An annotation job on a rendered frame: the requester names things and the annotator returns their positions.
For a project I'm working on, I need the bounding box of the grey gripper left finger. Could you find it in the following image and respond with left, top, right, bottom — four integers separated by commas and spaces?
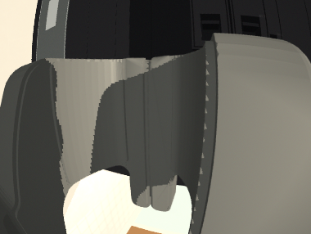
0, 58, 151, 234

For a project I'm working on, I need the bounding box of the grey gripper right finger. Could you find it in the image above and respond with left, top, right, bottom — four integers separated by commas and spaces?
148, 33, 311, 234

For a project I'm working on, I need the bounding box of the black server rack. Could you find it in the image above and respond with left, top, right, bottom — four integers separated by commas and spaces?
31, 0, 311, 63

